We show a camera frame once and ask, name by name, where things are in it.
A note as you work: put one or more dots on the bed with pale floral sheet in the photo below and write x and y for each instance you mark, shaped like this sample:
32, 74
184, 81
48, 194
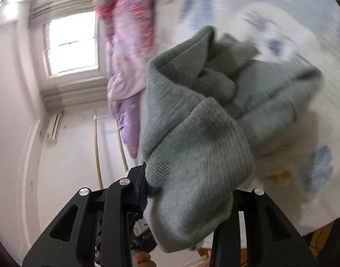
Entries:
298, 19

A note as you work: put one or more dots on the purple floral quilt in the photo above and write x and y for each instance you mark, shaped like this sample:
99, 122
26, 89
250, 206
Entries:
125, 47

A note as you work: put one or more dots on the window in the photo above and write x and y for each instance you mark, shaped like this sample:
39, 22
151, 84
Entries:
72, 44

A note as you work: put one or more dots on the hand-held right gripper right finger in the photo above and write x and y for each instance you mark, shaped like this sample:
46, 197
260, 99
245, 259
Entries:
259, 214

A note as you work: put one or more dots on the person's left hand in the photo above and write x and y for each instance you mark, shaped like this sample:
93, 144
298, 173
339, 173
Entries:
143, 259

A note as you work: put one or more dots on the grey striped curtain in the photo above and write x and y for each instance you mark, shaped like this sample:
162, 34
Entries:
75, 93
61, 4

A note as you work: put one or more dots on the grey zip hoodie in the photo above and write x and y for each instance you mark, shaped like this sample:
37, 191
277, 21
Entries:
200, 144

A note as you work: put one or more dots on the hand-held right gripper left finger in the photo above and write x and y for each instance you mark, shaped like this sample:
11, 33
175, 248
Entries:
140, 193

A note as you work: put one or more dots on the white air conditioner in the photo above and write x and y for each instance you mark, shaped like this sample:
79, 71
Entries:
54, 128

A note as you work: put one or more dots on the long wooden rail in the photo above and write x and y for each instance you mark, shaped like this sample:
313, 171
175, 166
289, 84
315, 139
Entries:
122, 147
97, 150

